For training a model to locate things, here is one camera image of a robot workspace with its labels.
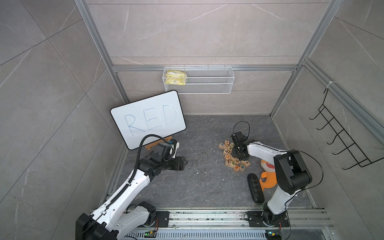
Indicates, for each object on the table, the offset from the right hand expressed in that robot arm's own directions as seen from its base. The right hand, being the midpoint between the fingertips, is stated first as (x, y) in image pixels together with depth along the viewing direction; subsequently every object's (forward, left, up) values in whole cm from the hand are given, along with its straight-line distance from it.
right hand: (237, 154), depth 96 cm
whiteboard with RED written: (+17, +49, +20) cm, 55 cm away
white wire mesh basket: (+41, +24, +29) cm, 56 cm away
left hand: (-11, +34, +15) cm, 39 cm away
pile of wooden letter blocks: (-8, +2, +1) cm, 8 cm away
